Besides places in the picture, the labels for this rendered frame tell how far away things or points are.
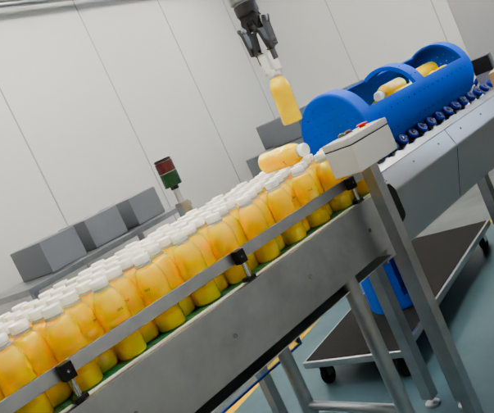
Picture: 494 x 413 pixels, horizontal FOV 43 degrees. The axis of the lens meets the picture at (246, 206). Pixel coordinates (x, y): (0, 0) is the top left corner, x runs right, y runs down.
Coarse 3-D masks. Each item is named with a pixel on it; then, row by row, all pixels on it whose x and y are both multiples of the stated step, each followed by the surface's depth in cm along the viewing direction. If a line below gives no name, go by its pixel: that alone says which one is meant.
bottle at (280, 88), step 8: (272, 80) 199; (280, 80) 198; (272, 88) 199; (280, 88) 198; (288, 88) 198; (272, 96) 201; (280, 96) 198; (288, 96) 198; (280, 104) 199; (288, 104) 198; (296, 104) 199; (280, 112) 200; (288, 112) 198; (296, 112) 198; (288, 120) 199; (296, 120) 199
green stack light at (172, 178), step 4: (168, 172) 211; (172, 172) 211; (176, 172) 213; (160, 176) 212; (164, 176) 211; (168, 176) 211; (172, 176) 211; (176, 176) 212; (164, 180) 212; (168, 180) 211; (172, 180) 211; (176, 180) 212; (180, 180) 213; (164, 184) 213; (168, 184) 211; (172, 184) 211; (176, 184) 212
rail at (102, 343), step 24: (336, 192) 181; (288, 216) 167; (264, 240) 159; (216, 264) 148; (192, 288) 142; (144, 312) 133; (120, 336) 128; (72, 360) 121; (48, 384) 117; (0, 408) 110
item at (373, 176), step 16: (368, 176) 179; (384, 192) 179; (384, 208) 179; (384, 224) 182; (400, 224) 181; (400, 240) 180; (400, 256) 182; (416, 256) 183; (416, 272) 181; (416, 288) 183; (432, 304) 183; (432, 320) 184; (432, 336) 186; (448, 336) 185; (448, 352) 184; (448, 368) 187; (464, 368) 187; (464, 384) 185; (464, 400) 187
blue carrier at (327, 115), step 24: (432, 48) 274; (456, 48) 264; (384, 72) 259; (408, 72) 236; (456, 72) 255; (336, 96) 212; (360, 96) 253; (408, 96) 228; (432, 96) 240; (456, 96) 259; (312, 120) 222; (336, 120) 215; (360, 120) 209; (408, 120) 229; (312, 144) 226
